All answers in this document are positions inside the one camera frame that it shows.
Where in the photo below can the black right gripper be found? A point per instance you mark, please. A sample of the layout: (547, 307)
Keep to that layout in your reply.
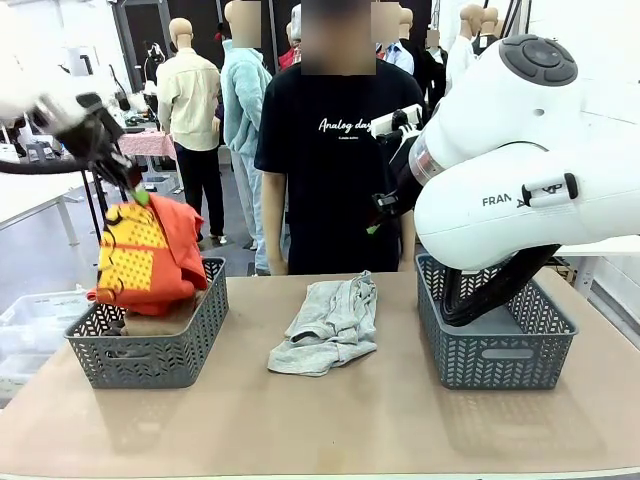
(387, 206)

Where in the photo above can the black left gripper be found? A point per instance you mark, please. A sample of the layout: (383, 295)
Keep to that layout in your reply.
(122, 172)

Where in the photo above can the orange garment yellow print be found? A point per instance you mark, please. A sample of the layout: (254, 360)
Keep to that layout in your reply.
(170, 240)

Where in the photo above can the light grey garment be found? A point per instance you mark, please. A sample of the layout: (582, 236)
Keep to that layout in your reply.
(325, 320)

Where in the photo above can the tan beige garment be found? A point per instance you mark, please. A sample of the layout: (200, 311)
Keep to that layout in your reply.
(160, 322)

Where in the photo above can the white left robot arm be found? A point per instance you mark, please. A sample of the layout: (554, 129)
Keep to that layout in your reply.
(30, 95)

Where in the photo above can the person's left forearm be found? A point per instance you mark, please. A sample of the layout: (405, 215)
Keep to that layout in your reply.
(406, 245)

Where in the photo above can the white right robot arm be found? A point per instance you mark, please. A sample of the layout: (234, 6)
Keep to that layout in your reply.
(500, 150)

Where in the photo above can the grey floor crate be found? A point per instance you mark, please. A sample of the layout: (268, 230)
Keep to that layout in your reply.
(161, 185)

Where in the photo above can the table with pink cloth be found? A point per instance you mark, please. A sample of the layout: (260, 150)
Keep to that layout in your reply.
(150, 144)

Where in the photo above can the person in black t-shirt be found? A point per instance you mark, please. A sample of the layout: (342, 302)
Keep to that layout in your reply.
(325, 175)

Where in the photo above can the small white side table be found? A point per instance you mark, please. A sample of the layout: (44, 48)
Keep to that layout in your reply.
(30, 195)

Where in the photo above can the mannequin in cream jacket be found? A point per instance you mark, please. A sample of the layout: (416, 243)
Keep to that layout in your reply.
(192, 100)

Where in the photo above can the mannequin in teal fleece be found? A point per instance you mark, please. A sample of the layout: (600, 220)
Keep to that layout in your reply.
(242, 100)

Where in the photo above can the grey woven plastic basket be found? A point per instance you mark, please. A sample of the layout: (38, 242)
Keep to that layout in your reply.
(150, 365)
(500, 370)

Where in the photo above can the clear plastic storage bin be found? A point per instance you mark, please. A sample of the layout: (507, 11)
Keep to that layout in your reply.
(30, 325)

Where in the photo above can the mannequin in light blue shirt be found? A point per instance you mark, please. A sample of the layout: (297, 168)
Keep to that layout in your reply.
(399, 57)

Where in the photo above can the mannequin in dark jacket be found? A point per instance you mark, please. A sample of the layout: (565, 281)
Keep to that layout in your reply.
(435, 65)

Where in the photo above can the mannequin in white shirt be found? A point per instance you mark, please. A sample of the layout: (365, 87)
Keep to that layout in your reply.
(460, 60)

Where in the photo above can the mannequin in plaid hooded shirt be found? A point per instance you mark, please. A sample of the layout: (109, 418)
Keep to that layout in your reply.
(290, 55)

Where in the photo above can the mannequin in black shirt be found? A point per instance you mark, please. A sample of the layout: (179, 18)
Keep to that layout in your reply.
(487, 42)

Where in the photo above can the large white side table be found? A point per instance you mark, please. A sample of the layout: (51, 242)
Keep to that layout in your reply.
(600, 246)

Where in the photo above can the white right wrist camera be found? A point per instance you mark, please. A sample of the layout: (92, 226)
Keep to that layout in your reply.
(400, 120)

